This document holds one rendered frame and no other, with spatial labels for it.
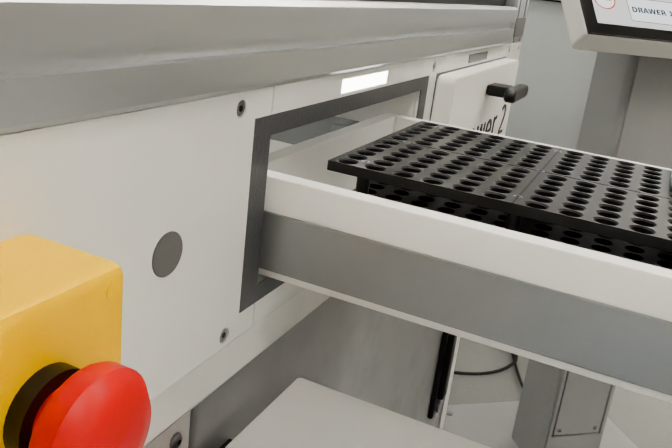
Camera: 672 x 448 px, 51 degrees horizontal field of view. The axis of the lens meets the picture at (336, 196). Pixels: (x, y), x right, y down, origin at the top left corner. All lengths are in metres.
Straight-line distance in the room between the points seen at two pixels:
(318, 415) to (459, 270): 0.13
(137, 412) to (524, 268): 0.21
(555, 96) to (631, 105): 0.68
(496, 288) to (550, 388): 1.24
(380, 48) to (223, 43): 0.19
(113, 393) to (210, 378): 0.22
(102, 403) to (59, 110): 0.11
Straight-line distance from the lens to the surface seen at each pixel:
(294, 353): 0.54
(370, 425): 0.43
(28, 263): 0.24
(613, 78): 1.43
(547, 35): 2.06
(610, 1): 1.26
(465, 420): 1.79
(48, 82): 0.26
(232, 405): 0.48
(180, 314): 0.36
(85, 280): 0.23
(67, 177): 0.28
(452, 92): 0.66
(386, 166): 0.43
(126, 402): 0.22
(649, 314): 0.36
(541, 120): 2.08
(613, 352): 0.37
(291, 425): 0.43
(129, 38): 0.29
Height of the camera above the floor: 1.01
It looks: 17 degrees down
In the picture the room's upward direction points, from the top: 7 degrees clockwise
